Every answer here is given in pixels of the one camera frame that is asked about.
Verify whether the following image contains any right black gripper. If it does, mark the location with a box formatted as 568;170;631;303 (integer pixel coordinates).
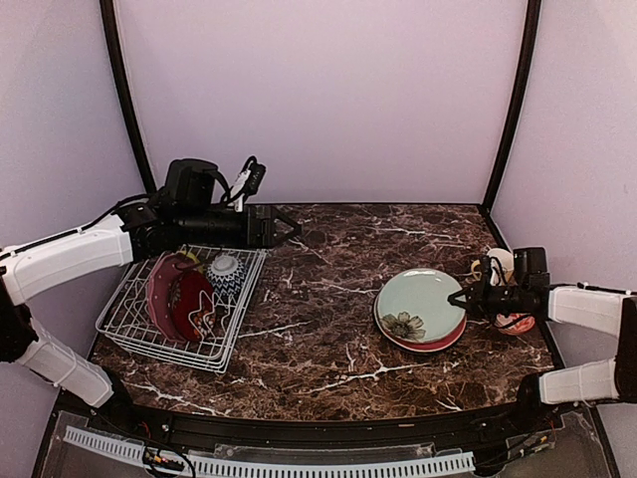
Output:
449;273;529;323

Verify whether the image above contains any red teal floral plate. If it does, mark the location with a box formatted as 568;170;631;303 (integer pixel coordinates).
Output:
373;301;467;353

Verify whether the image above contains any green teal plate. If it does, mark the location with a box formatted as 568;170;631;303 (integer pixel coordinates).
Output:
373;268;466;346

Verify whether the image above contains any black rimmed cream plate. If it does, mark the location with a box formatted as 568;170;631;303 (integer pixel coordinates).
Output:
380;322;467;354

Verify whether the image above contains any yellow ceramic mug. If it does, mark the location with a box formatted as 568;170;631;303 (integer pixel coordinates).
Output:
471;248;515;285

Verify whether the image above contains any red white patterned bowl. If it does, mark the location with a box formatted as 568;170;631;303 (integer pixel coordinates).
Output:
494;313;535;336

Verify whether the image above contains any blue white patterned bowl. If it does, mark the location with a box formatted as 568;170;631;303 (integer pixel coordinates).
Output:
205;254;247;300

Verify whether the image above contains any green small bowl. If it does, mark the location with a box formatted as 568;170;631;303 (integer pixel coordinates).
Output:
180;251;205;274

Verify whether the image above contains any dark red floral plate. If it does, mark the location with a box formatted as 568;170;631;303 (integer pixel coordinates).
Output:
168;270;215;343

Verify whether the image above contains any pink dotted plate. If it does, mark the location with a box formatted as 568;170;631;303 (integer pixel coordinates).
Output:
146;252;192;344

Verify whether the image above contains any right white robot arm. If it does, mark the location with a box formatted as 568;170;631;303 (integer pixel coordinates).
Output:
448;247;636;432

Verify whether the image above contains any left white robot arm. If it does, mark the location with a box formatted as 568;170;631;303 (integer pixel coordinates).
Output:
1;156;302;434

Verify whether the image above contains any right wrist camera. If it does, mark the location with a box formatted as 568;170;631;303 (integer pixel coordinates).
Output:
471;256;510;286

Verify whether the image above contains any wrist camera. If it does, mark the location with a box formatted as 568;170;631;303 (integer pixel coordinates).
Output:
471;256;510;286
220;155;267;212

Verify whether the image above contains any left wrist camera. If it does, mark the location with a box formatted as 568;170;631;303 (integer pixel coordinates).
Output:
220;155;267;212

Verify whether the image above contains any white wire dish rack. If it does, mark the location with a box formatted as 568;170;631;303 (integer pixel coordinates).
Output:
96;246;267;373

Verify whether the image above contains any black front rail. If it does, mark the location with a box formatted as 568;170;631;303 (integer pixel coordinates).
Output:
90;404;562;455

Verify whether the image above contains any white slotted cable duct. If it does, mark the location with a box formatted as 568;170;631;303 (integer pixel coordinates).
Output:
63;425;477;478

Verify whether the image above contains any left black frame post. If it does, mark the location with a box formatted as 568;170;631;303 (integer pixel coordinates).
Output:
100;0;157;193

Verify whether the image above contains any black frame post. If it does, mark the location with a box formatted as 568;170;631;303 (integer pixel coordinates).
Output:
481;0;541;215
100;0;157;193

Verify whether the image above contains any right black frame post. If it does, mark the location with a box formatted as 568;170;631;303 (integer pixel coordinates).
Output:
481;0;541;215

